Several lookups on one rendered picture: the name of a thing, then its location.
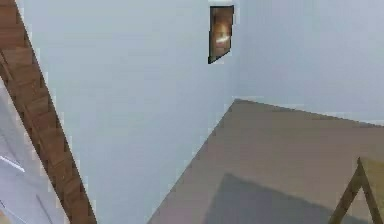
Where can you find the brown wooden door frame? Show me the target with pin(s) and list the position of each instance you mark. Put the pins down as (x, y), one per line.
(36, 110)

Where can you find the dark framed wall picture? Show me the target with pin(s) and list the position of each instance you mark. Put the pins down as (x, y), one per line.
(220, 33)

